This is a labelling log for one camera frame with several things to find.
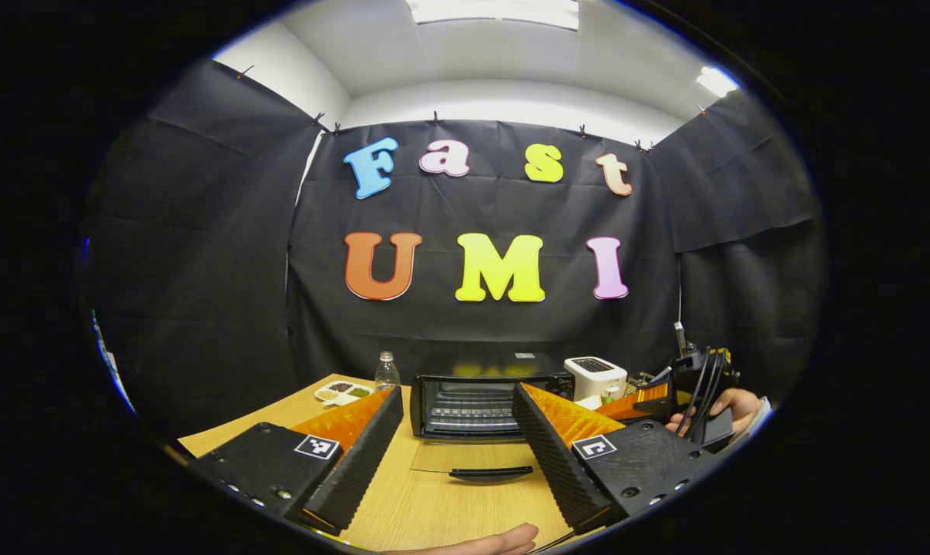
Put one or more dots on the clear water bottle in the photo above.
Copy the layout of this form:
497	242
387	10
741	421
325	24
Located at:
387	374

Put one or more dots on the white divided snack dish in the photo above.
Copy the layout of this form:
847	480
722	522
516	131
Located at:
343	392

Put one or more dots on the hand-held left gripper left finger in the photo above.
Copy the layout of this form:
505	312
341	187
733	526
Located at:
360	462

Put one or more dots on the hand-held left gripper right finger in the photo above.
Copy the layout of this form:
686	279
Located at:
557	462

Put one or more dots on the large ceiling light panel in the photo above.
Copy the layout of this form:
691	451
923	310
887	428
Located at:
495	11

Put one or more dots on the black electric oven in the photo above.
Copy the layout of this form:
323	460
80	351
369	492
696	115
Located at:
472	401

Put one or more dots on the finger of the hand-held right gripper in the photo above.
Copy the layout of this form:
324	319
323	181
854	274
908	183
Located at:
638	405

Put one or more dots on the small ceiling light panel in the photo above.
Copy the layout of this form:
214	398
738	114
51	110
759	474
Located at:
717	81

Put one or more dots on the black backdrop cloth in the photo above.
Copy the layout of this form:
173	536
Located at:
495	208

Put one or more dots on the white toaster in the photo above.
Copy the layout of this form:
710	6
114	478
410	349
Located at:
595	376

